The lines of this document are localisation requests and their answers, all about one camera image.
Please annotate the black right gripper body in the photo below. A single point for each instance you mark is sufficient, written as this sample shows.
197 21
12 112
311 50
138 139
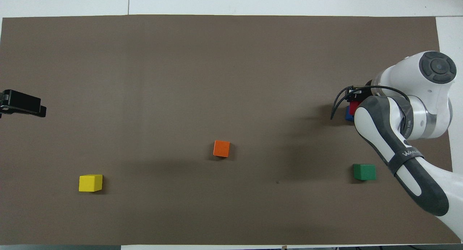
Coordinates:
358 94

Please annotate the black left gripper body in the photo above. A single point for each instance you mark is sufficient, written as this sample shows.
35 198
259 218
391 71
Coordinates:
3 103

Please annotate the red wooden cube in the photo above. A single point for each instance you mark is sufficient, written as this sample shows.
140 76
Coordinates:
353 107

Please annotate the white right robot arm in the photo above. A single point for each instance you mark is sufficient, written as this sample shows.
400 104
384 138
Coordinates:
427 109

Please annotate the blue wooden cube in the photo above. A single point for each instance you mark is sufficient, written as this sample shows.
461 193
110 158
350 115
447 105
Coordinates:
348 116

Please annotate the green wooden cube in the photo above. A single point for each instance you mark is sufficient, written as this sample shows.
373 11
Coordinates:
364 172

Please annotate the yellow wooden cube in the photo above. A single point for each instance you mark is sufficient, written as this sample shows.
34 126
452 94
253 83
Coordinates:
90 183

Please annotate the brown paper table mat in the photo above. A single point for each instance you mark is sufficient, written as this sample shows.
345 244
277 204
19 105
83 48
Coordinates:
217 80

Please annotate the orange wooden cube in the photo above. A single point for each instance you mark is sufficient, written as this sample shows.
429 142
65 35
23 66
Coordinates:
221 148

